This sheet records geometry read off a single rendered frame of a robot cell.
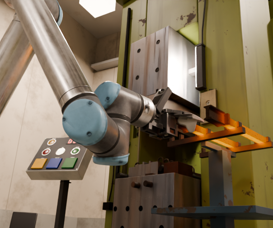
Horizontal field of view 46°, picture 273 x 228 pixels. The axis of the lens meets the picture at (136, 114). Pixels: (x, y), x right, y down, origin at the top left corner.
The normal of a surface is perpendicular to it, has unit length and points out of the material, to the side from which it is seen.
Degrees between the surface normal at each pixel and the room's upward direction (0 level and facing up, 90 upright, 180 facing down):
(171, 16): 90
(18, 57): 108
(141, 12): 90
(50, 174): 150
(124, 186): 90
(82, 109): 94
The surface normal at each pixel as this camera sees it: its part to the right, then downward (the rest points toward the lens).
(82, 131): -0.22, -0.28
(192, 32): -0.05, 0.93
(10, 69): 0.62, 0.07
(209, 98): -0.68, -0.29
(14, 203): 0.86, -0.14
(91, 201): -0.51, -0.32
